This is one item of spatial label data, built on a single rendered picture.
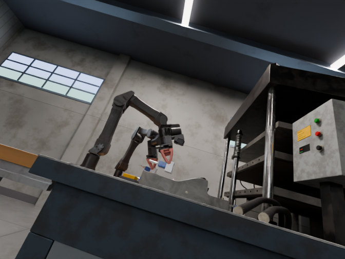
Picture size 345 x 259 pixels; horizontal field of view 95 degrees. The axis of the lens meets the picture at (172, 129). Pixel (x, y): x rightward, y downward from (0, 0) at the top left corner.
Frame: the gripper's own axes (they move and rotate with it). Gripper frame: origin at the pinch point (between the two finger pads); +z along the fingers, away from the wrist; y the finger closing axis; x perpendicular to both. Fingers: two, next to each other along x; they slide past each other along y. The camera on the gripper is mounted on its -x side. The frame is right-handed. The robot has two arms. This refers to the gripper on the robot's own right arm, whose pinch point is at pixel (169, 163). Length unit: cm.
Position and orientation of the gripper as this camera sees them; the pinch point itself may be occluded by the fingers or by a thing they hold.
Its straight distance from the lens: 84.9
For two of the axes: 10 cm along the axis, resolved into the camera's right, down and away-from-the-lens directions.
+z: 1.9, 9.0, -4.0
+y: 0.1, 4.1, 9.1
